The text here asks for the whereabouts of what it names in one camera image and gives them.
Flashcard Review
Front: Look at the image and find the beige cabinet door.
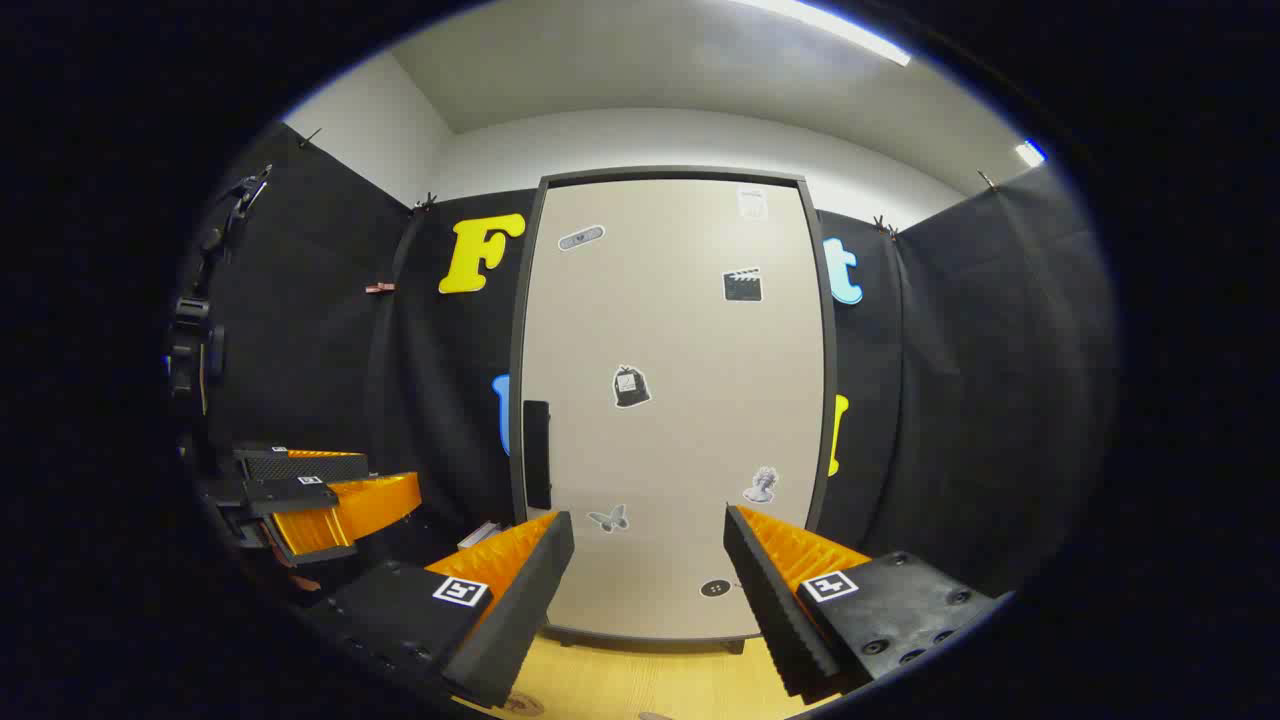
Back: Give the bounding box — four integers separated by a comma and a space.
520, 178, 826, 641

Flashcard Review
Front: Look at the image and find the black door handle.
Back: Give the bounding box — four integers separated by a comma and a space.
523, 400, 552, 511

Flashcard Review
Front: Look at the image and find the long ceiling light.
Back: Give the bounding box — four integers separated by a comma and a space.
730, 0, 913, 67

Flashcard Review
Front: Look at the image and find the dark grey cabinet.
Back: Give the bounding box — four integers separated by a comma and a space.
508, 165, 839, 656

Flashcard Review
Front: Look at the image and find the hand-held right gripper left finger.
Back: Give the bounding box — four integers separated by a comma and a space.
300, 510, 577, 711

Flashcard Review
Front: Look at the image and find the black backdrop cloth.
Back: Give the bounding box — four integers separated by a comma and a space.
170, 120, 1121, 601

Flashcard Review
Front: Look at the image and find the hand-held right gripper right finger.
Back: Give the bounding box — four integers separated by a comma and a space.
723, 503, 1011, 703

